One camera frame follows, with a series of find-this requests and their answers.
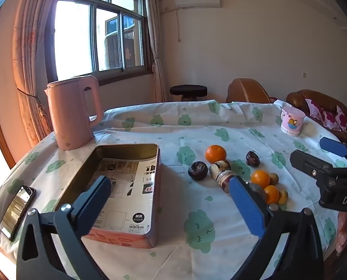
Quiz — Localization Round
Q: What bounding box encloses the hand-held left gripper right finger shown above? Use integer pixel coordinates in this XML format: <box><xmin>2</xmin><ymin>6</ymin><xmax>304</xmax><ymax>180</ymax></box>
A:
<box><xmin>229</xmin><ymin>176</ymin><xmax>326</xmax><ymax>280</ymax></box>

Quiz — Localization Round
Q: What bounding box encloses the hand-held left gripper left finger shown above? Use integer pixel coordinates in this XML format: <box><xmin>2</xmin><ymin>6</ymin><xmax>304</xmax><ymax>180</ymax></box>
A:
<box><xmin>16</xmin><ymin>176</ymin><xmax>113</xmax><ymax>280</ymax></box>

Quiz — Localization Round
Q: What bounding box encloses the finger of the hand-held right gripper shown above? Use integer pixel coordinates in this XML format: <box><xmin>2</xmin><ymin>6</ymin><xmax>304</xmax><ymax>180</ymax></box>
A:
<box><xmin>320</xmin><ymin>136</ymin><xmax>347</xmax><ymax>167</ymax></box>
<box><xmin>290</xmin><ymin>150</ymin><xmax>336</xmax><ymax>182</ymax></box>

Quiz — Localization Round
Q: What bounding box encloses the small orange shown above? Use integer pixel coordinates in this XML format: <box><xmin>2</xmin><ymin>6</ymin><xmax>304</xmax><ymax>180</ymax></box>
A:
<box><xmin>264</xmin><ymin>185</ymin><xmax>280</xmax><ymax>205</ymax></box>
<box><xmin>251</xmin><ymin>170</ymin><xmax>271</xmax><ymax>189</ymax></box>

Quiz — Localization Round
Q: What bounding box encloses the dark reddish root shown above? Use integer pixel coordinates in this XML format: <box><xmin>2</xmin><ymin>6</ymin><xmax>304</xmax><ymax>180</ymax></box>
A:
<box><xmin>217</xmin><ymin>171</ymin><xmax>235</xmax><ymax>193</ymax></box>

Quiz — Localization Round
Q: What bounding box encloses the pink metal tin box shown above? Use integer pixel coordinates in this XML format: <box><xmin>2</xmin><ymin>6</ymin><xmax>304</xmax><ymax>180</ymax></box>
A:
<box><xmin>55</xmin><ymin>143</ymin><xmax>161</xmax><ymax>249</ymax></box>

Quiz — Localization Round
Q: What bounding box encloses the brown white cut piece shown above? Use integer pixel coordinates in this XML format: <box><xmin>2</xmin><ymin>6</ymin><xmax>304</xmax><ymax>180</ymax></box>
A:
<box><xmin>210</xmin><ymin>160</ymin><xmax>232</xmax><ymax>180</ymax></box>

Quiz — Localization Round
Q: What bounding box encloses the dark wrinkled round fruit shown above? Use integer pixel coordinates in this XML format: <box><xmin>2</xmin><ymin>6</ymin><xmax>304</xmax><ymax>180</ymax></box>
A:
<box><xmin>188</xmin><ymin>161</ymin><xmax>208</xmax><ymax>181</ymax></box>
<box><xmin>246</xmin><ymin>151</ymin><xmax>261</xmax><ymax>167</ymax></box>

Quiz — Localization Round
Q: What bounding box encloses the large orange mandarin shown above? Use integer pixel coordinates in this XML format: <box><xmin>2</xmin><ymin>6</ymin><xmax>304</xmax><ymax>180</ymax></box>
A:
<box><xmin>205</xmin><ymin>145</ymin><xmax>227</xmax><ymax>164</ymax></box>

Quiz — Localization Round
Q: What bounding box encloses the person's right hand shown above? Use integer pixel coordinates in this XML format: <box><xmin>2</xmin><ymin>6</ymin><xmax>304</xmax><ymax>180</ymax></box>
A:
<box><xmin>337</xmin><ymin>212</ymin><xmax>347</xmax><ymax>253</ymax></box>

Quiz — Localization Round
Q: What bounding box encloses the pink floral cushion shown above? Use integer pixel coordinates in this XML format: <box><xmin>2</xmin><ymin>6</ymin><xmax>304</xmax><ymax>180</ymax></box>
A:
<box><xmin>305</xmin><ymin>98</ymin><xmax>347</xmax><ymax>132</ymax></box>

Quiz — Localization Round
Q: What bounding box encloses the pink cartoon cup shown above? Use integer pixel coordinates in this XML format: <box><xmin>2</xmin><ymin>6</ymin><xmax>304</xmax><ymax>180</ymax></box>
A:
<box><xmin>280</xmin><ymin>106</ymin><xmax>306</xmax><ymax>137</ymax></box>

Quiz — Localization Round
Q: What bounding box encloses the printed paper leaflet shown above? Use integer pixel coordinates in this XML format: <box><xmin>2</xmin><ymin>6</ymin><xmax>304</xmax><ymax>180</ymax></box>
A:
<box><xmin>86</xmin><ymin>157</ymin><xmax>158</xmax><ymax>235</ymax></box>

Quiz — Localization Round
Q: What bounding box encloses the brown leather sofa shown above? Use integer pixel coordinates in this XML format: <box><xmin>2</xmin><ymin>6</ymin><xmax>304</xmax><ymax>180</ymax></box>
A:
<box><xmin>287</xmin><ymin>90</ymin><xmax>347</xmax><ymax>145</ymax></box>

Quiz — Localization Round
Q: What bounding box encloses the black smartphone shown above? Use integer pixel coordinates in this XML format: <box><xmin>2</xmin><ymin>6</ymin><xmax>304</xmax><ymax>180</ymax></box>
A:
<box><xmin>0</xmin><ymin>185</ymin><xmax>37</xmax><ymax>242</ymax></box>

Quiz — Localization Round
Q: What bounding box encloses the pink electric kettle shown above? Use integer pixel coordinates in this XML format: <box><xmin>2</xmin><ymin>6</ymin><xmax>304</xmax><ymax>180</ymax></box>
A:
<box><xmin>44</xmin><ymin>75</ymin><xmax>104</xmax><ymax>151</ymax></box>

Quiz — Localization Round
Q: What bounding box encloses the brown leather armchair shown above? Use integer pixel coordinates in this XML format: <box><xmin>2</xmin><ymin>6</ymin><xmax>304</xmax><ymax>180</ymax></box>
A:
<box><xmin>226</xmin><ymin>78</ymin><xmax>274</xmax><ymax>104</ymax></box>

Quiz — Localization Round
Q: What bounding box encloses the cloud print tablecloth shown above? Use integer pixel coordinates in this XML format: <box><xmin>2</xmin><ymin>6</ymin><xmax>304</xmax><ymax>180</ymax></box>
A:
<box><xmin>0</xmin><ymin>100</ymin><xmax>347</xmax><ymax>280</ymax></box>

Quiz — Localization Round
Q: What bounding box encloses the black round stool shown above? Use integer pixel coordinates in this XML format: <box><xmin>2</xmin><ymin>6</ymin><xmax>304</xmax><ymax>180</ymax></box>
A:
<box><xmin>170</xmin><ymin>84</ymin><xmax>208</xmax><ymax>102</ymax></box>

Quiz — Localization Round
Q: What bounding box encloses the narrow floral curtain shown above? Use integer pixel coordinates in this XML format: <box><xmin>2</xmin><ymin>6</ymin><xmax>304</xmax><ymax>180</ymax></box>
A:
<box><xmin>145</xmin><ymin>0</ymin><xmax>167</xmax><ymax>103</ymax></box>

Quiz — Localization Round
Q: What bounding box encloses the sliding glass window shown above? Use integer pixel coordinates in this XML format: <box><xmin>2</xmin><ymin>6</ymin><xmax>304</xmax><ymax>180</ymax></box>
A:
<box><xmin>45</xmin><ymin>0</ymin><xmax>153</xmax><ymax>86</ymax></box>

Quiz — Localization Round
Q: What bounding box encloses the wide floral curtain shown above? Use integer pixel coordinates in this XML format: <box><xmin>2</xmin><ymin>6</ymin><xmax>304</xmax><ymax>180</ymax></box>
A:
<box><xmin>12</xmin><ymin>0</ymin><xmax>57</xmax><ymax>149</ymax></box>

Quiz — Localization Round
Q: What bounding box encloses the white air conditioner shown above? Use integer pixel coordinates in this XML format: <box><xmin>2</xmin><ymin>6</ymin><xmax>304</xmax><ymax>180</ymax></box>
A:
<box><xmin>175</xmin><ymin>0</ymin><xmax>221</xmax><ymax>8</ymax></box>

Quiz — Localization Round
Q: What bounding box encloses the air conditioner cord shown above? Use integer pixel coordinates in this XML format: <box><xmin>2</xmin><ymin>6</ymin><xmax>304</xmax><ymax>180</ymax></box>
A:
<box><xmin>176</xmin><ymin>8</ymin><xmax>182</xmax><ymax>43</ymax></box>

